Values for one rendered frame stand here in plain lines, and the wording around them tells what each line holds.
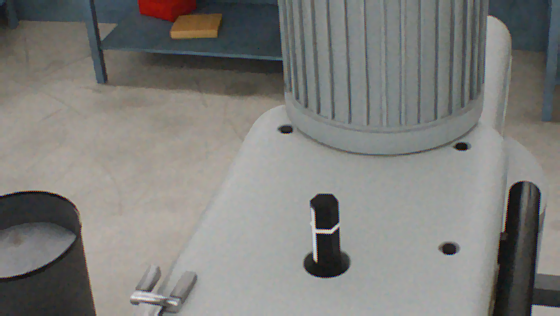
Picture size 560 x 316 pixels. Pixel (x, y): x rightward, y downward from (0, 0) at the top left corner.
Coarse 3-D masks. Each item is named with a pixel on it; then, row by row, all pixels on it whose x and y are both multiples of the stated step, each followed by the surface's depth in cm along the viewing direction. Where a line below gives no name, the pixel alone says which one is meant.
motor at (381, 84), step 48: (288, 0) 78; (336, 0) 73; (384, 0) 72; (432, 0) 72; (480, 0) 77; (288, 48) 82; (336, 48) 76; (384, 48) 74; (432, 48) 75; (480, 48) 80; (288, 96) 85; (336, 96) 79; (384, 96) 76; (432, 96) 78; (480, 96) 83; (336, 144) 81; (384, 144) 79; (432, 144) 80
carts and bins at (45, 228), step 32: (32, 192) 304; (0, 224) 306; (32, 224) 308; (64, 224) 306; (0, 256) 294; (32, 256) 293; (64, 256) 274; (0, 288) 268; (32, 288) 271; (64, 288) 280
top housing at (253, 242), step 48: (288, 144) 83; (480, 144) 81; (240, 192) 77; (288, 192) 77; (336, 192) 76; (384, 192) 76; (432, 192) 75; (480, 192) 75; (192, 240) 72; (240, 240) 72; (288, 240) 71; (384, 240) 70; (432, 240) 70; (480, 240) 70; (192, 288) 67; (240, 288) 67; (288, 288) 66; (336, 288) 66; (384, 288) 65; (432, 288) 65; (480, 288) 65
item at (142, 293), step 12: (144, 276) 68; (156, 276) 68; (192, 276) 67; (144, 288) 66; (180, 288) 66; (132, 300) 66; (144, 300) 65; (156, 300) 65; (168, 300) 65; (180, 300) 65; (144, 312) 64; (156, 312) 64
